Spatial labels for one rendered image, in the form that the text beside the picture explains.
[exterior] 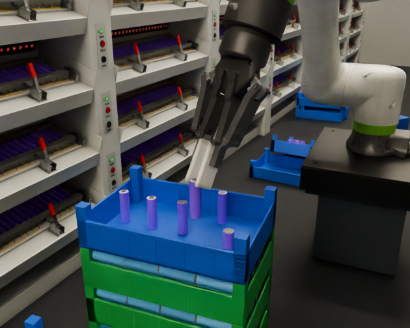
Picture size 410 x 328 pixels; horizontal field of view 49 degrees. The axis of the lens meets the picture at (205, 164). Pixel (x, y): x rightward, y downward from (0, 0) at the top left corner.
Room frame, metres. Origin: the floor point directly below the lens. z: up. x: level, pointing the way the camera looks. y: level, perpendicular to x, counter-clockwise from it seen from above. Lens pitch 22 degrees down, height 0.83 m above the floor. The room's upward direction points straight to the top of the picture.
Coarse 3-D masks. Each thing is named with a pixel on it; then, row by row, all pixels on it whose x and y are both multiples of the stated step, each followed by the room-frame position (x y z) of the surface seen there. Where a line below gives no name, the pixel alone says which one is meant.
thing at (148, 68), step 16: (112, 32) 1.61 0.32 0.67; (128, 32) 1.70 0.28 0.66; (144, 32) 1.79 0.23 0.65; (160, 32) 1.88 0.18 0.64; (176, 32) 1.95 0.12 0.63; (128, 48) 1.62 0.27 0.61; (144, 48) 1.67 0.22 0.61; (160, 48) 1.71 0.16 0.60; (176, 48) 1.79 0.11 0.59; (192, 48) 1.89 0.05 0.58; (208, 48) 1.88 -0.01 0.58; (128, 64) 1.52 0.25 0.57; (144, 64) 1.50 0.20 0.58; (160, 64) 1.61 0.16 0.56; (176, 64) 1.66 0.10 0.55; (192, 64) 1.77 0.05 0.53; (128, 80) 1.41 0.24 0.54; (144, 80) 1.49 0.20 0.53; (160, 80) 1.58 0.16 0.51
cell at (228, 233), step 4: (228, 228) 0.62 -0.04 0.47; (224, 232) 0.61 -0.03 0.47; (228, 232) 0.61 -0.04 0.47; (232, 232) 0.61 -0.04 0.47; (224, 236) 0.61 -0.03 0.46; (228, 236) 0.61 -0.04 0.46; (232, 236) 0.61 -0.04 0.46; (224, 240) 0.61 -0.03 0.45; (228, 240) 0.61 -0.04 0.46; (232, 240) 0.61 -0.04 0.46; (224, 244) 0.61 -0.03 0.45; (228, 244) 0.61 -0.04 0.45; (232, 244) 0.61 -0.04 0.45; (224, 248) 0.61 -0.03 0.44; (228, 248) 0.61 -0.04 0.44; (232, 248) 0.61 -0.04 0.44
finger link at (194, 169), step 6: (198, 144) 0.65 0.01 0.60; (204, 144) 0.66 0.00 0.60; (198, 150) 0.65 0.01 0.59; (204, 150) 0.66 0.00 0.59; (198, 156) 0.65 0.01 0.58; (192, 162) 0.65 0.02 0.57; (198, 162) 0.65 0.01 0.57; (192, 168) 0.64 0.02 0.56; (198, 168) 0.65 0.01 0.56; (192, 174) 0.64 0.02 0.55; (186, 180) 0.64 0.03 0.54
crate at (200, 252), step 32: (160, 192) 0.84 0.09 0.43; (96, 224) 0.66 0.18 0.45; (128, 224) 0.75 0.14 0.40; (160, 224) 0.75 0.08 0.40; (192, 224) 0.75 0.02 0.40; (256, 224) 0.75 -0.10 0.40; (128, 256) 0.64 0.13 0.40; (160, 256) 0.62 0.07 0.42; (192, 256) 0.60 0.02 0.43; (224, 256) 0.58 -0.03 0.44; (256, 256) 0.63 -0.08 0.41
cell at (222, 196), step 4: (220, 192) 0.76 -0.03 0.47; (224, 192) 0.76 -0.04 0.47; (220, 196) 0.75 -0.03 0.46; (224, 196) 0.75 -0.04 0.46; (220, 200) 0.75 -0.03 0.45; (224, 200) 0.75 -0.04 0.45; (220, 204) 0.75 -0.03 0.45; (224, 204) 0.75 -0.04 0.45; (220, 208) 0.75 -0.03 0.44; (224, 208) 0.75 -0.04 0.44; (220, 212) 0.75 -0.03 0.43; (224, 212) 0.75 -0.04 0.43; (220, 216) 0.75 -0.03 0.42; (224, 216) 0.75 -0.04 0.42; (220, 220) 0.75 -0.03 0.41; (224, 220) 0.75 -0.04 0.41; (220, 224) 0.75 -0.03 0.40; (224, 224) 0.75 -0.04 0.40
